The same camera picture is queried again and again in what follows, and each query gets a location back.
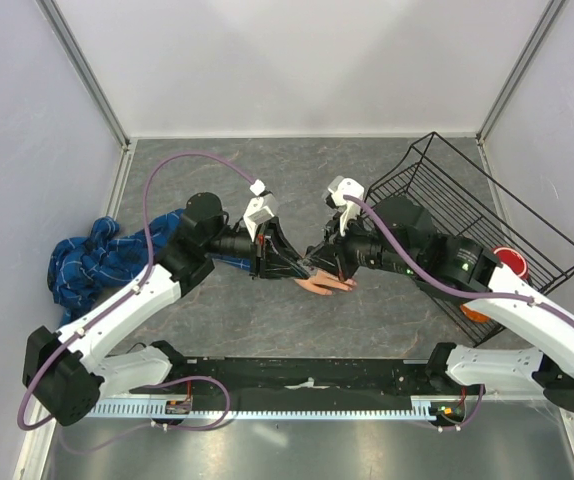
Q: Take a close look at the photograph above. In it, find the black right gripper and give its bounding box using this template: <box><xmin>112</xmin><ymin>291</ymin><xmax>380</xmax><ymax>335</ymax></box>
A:
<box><xmin>305</xmin><ymin>208</ymin><xmax>418</xmax><ymax>282</ymax></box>

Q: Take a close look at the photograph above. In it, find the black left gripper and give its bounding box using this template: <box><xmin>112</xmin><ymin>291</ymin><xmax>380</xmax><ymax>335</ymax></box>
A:
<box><xmin>205</xmin><ymin>216</ymin><xmax>310</xmax><ymax>280</ymax></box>

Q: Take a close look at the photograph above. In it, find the glitter nail polish bottle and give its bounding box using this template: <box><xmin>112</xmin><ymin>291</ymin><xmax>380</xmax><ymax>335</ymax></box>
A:
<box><xmin>298</xmin><ymin>258</ymin><xmax>318</xmax><ymax>276</ymax></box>

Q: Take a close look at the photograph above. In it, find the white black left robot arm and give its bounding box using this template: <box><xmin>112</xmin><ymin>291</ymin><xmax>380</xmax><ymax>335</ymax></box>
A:
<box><xmin>22</xmin><ymin>191</ymin><xmax>310</xmax><ymax>426</ymax></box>

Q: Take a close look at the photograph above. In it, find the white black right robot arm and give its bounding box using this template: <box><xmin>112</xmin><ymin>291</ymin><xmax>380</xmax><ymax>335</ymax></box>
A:
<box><xmin>306</xmin><ymin>195</ymin><xmax>574</xmax><ymax>413</ymax></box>

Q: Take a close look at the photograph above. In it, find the mannequin hand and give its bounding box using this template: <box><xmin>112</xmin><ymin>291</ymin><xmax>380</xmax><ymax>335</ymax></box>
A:
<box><xmin>294</xmin><ymin>270</ymin><xmax>357</xmax><ymax>296</ymax></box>

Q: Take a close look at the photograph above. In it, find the orange cup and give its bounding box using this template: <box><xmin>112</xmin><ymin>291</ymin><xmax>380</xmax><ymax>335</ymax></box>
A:
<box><xmin>460</xmin><ymin>305</ymin><xmax>490</xmax><ymax>324</ymax></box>

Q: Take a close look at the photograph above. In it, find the red mug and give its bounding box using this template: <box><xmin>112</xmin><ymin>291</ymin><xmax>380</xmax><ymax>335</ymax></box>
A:
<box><xmin>493</xmin><ymin>246</ymin><xmax>529</xmax><ymax>279</ymax></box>

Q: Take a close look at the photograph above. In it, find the blue plaid shirt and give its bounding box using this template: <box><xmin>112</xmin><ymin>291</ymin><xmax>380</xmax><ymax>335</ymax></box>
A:
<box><xmin>47</xmin><ymin>212</ymin><xmax>256</xmax><ymax>324</ymax></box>

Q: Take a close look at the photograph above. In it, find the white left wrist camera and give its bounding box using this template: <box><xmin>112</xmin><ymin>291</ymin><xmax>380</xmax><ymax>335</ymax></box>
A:
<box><xmin>243</xmin><ymin>179</ymin><xmax>278</xmax><ymax>241</ymax></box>

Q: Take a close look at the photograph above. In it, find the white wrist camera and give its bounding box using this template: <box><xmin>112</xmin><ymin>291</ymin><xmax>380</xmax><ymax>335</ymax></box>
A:
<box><xmin>323</xmin><ymin>176</ymin><xmax>365</xmax><ymax>237</ymax></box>
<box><xmin>243</xmin><ymin>179</ymin><xmax>278</xmax><ymax>241</ymax></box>

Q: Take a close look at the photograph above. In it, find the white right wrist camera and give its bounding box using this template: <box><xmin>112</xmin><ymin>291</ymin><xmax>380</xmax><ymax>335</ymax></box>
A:
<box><xmin>323</xmin><ymin>176</ymin><xmax>365</xmax><ymax>237</ymax></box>

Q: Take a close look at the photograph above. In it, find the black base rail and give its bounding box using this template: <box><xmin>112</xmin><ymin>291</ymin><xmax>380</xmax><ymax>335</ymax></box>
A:
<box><xmin>136</xmin><ymin>340</ymin><xmax>473</xmax><ymax>416</ymax></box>

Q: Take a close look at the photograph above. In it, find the black wire rack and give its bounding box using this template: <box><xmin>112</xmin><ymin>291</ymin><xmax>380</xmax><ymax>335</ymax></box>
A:
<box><xmin>369</xmin><ymin>131</ymin><xmax>574</xmax><ymax>346</ymax></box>

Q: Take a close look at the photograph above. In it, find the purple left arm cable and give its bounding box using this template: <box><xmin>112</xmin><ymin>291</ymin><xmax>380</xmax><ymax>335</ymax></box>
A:
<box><xmin>18</xmin><ymin>152</ymin><xmax>258</xmax><ymax>432</ymax></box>

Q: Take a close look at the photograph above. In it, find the white slotted cable duct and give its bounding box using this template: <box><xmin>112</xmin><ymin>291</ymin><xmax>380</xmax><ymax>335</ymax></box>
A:
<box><xmin>87</xmin><ymin>391</ymin><xmax>442</xmax><ymax>421</ymax></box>

